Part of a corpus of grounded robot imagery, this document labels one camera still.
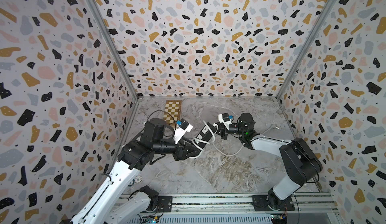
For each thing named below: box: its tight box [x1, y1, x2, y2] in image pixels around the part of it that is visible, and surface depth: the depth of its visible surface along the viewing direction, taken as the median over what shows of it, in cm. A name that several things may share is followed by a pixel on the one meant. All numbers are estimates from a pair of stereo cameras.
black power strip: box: [194, 122, 218, 150], surface depth 61 cm
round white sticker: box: [134, 175, 143, 184], surface depth 83 cm
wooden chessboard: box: [162, 99, 182, 126], surface depth 112 cm
